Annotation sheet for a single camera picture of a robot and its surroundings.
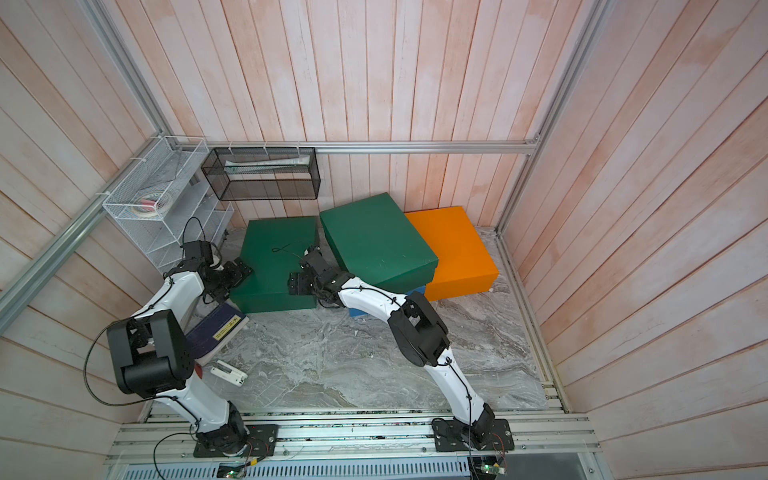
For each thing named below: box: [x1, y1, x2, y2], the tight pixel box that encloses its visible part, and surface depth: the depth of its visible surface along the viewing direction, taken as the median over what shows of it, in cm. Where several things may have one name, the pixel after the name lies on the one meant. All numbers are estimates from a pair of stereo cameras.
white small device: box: [210, 360, 248, 387], surface depth 83 cm
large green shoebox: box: [320, 192, 439, 295], surface depth 86 cm
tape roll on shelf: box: [132, 192, 173, 217], surface depth 75 cm
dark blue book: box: [185, 303, 250, 366], surface depth 94 cm
